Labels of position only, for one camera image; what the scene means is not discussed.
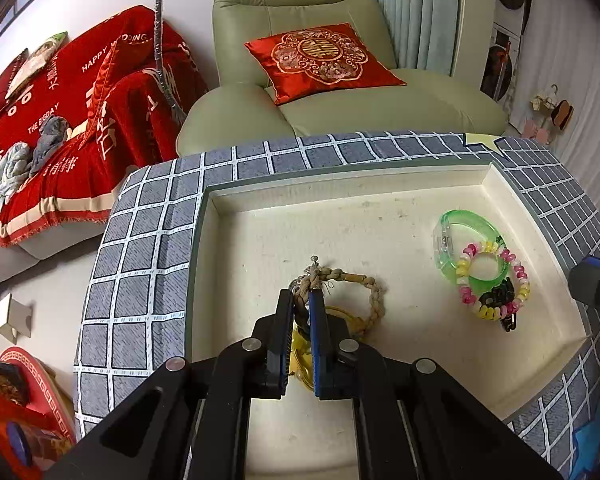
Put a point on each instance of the grey sofa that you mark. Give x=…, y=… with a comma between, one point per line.
x=35, y=255

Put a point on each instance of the grey clothes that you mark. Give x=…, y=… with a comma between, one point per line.
x=47, y=142

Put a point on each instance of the light blue clothes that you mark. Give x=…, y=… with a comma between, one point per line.
x=2, y=180

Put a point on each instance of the grey checked tray box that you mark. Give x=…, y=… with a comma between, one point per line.
x=135, y=270

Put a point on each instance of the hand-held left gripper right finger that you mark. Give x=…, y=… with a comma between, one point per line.
x=316, y=345

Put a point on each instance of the white sheer curtain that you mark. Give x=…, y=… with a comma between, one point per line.
x=580, y=60

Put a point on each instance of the red printed sofa blanket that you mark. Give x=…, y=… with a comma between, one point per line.
x=120, y=110

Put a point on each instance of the red embroidered cushion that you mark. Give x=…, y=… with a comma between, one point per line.
x=320, y=60

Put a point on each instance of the black claw clip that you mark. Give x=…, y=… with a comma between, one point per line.
x=500, y=300

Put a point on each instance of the green recliner armchair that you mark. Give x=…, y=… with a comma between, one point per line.
x=290, y=0

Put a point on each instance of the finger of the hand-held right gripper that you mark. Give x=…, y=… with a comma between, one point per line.
x=587, y=290

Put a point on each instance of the small white box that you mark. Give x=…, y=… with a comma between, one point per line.
x=10, y=317

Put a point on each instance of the green translucent bangle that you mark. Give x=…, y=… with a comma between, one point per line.
x=475, y=222

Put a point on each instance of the photo print pillow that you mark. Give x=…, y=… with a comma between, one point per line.
x=40, y=57

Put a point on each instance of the red striped cushion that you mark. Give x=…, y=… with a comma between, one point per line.
x=105, y=90

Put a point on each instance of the silver phone stand pole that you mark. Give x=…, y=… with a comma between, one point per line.
x=161, y=50

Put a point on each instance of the light blue curtain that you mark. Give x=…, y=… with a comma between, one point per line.
x=415, y=10

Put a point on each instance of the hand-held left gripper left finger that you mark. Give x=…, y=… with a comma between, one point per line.
x=285, y=345

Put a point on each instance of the red gift box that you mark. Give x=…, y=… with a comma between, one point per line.
x=10, y=425

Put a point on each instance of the white washing machine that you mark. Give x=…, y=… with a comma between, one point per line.
x=492, y=60

